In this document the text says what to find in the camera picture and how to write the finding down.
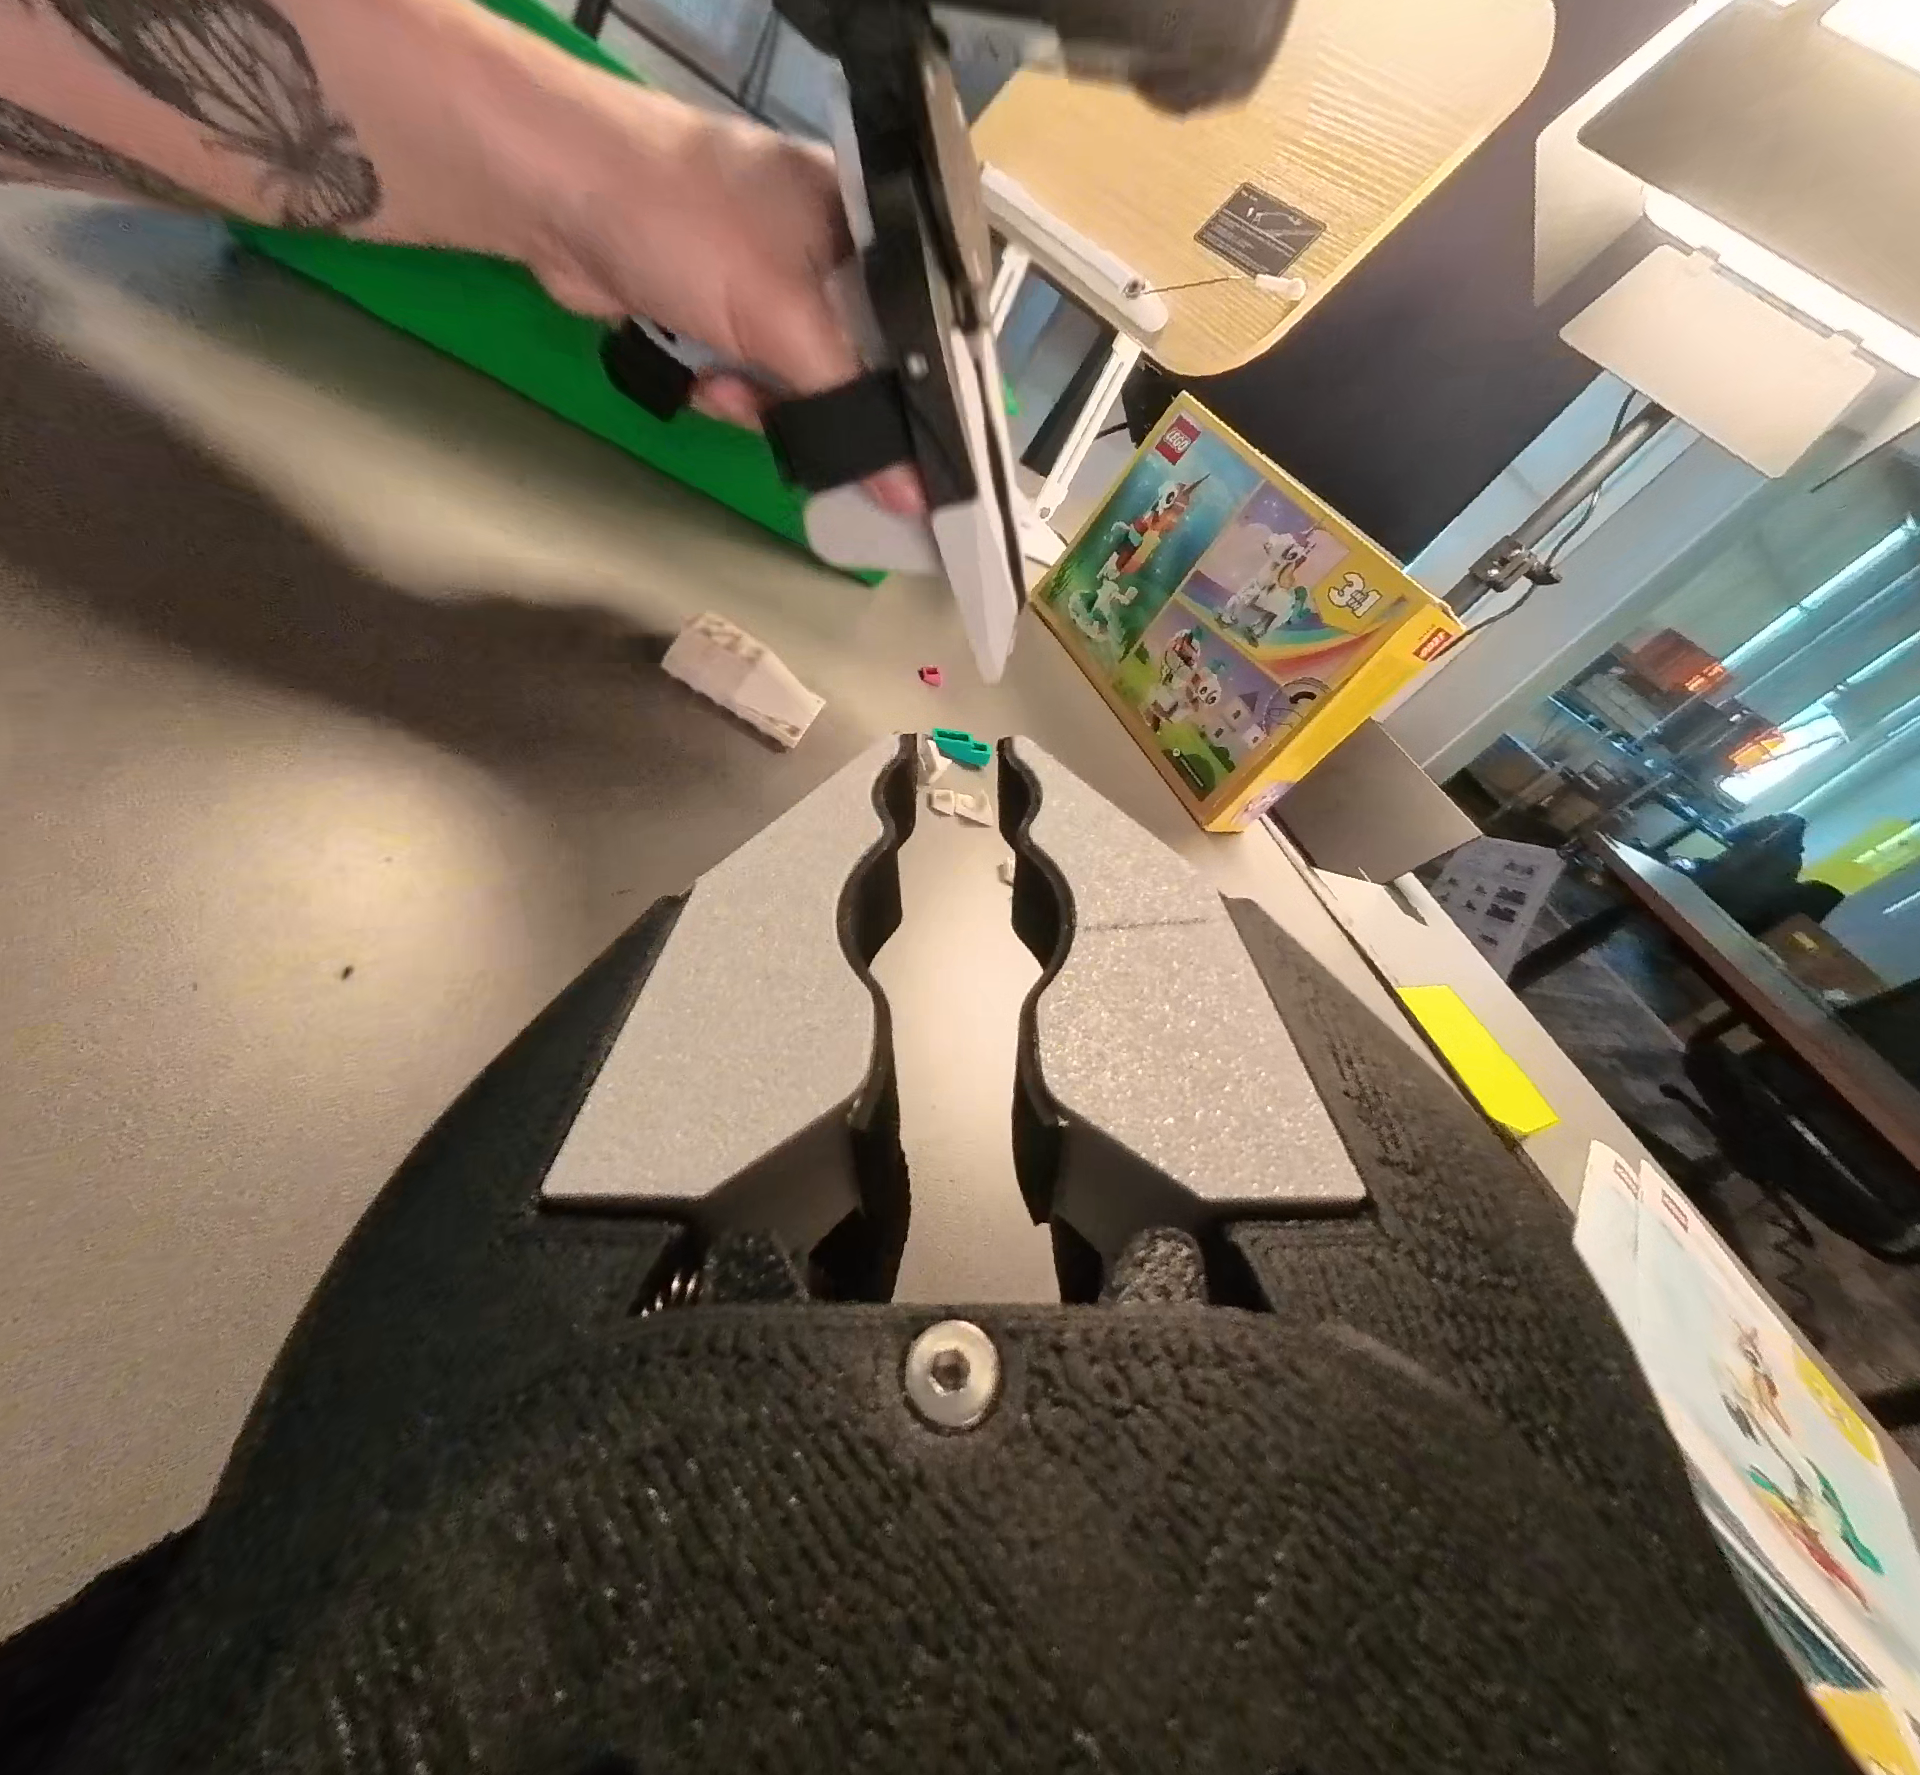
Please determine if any person's left forearm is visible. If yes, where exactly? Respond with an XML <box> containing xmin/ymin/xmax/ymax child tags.
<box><xmin>0</xmin><ymin>0</ymin><xmax>723</xmax><ymax>306</ymax></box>

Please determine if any brown background desk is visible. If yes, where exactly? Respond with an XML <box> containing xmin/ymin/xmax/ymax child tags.
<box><xmin>1597</xmin><ymin>830</ymin><xmax>1920</xmax><ymax>1135</ymax></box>

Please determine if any grey cardboard flap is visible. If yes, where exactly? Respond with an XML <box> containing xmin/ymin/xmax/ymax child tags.
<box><xmin>1314</xmin><ymin>722</ymin><xmax>1486</xmax><ymax>886</ymax></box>

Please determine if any lego instruction booklet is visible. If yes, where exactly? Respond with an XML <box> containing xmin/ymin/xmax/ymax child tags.
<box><xmin>1573</xmin><ymin>1139</ymin><xmax>1920</xmax><ymax>1775</ymax></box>

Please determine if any black label sticker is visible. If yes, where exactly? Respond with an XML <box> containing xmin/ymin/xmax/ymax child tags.
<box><xmin>1194</xmin><ymin>181</ymin><xmax>1328</xmax><ymax>281</ymax></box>

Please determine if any yellow sticky note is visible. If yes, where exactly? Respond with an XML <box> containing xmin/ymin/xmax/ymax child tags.
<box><xmin>1396</xmin><ymin>984</ymin><xmax>1562</xmax><ymax>1141</ymax></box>

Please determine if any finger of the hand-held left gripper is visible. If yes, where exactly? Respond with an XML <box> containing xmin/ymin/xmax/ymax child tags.
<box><xmin>918</xmin><ymin>49</ymin><xmax>1042</xmax><ymax>686</ymax></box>

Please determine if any yellow lego set box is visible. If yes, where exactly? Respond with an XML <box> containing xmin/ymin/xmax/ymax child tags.
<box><xmin>1032</xmin><ymin>393</ymin><xmax>1467</xmax><ymax>835</ymax></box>

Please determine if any printed paper sheet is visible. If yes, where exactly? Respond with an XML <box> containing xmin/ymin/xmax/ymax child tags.
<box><xmin>1426</xmin><ymin>836</ymin><xmax>1564</xmax><ymax>973</ymax></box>

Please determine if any metal storage shelf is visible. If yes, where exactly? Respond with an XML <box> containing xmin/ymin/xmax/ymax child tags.
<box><xmin>1546</xmin><ymin>620</ymin><xmax>1850</xmax><ymax>819</ymax></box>

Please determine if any person's left hand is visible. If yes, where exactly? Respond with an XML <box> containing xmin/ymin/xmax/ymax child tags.
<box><xmin>518</xmin><ymin>110</ymin><xmax>935</xmax><ymax>519</ymax></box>

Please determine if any white overhead light panel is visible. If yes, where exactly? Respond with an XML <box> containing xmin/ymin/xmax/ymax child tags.
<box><xmin>1534</xmin><ymin>0</ymin><xmax>1920</xmax><ymax>479</ymax></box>

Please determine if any black office chair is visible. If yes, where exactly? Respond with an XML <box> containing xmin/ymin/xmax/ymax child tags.
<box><xmin>1682</xmin><ymin>980</ymin><xmax>1920</xmax><ymax>1260</ymax></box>

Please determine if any white table frame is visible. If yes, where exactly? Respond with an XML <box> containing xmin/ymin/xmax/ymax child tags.
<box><xmin>976</xmin><ymin>161</ymin><xmax>1308</xmax><ymax>551</ymax></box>

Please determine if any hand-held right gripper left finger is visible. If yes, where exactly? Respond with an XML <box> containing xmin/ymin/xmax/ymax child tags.
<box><xmin>541</xmin><ymin>732</ymin><xmax>921</xmax><ymax>1268</ymax></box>

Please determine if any white sloped Lego piece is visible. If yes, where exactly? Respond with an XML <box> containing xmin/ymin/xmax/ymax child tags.
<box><xmin>661</xmin><ymin>611</ymin><xmax>827</xmax><ymax>755</ymax></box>

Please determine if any green plastic bin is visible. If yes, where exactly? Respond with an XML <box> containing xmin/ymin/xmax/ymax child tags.
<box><xmin>194</xmin><ymin>0</ymin><xmax>890</xmax><ymax>589</ymax></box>

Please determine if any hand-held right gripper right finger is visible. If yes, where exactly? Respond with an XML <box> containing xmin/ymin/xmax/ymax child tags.
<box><xmin>998</xmin><ymin>732</ymin><xmax>1368</xmax><ymax>1273</ymax></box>

